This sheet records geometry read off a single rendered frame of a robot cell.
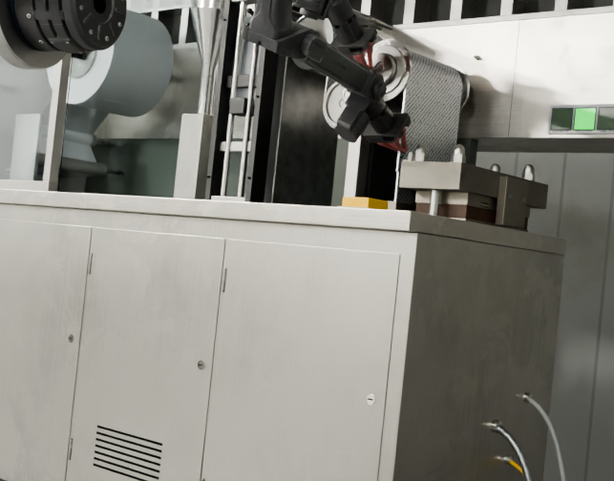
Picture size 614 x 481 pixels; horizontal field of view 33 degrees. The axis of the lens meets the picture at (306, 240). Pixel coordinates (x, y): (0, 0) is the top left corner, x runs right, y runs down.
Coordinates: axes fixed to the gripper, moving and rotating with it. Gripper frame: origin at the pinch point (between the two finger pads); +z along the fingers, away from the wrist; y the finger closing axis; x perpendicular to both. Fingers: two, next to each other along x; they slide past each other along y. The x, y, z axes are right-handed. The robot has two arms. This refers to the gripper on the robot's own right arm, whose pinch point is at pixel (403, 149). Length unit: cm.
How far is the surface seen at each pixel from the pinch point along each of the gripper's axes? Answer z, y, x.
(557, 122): 20.4, 22.9, 24.7
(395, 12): 11, -35, 58
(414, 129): 0.3, 0.2, 6.3
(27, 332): 3, -99, -62
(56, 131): -21, -102, -11
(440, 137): 10.1, 0.3, 11.7
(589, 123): 20.6, 31.3, 24.4
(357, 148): -5.2, -8.5, -3.9
